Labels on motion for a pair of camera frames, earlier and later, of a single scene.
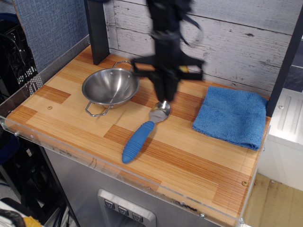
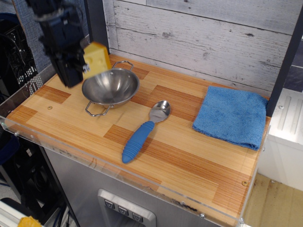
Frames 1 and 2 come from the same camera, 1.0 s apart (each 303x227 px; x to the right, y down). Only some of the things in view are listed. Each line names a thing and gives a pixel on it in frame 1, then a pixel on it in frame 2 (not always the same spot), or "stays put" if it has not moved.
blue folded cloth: [236, 116] stays put
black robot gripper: [164, 65] -> [61, 39]
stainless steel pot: [105, 88] stays put
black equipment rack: [19, 76] stays put
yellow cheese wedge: [184, 68] -> [96, 56]
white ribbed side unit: [281, 159] stays put
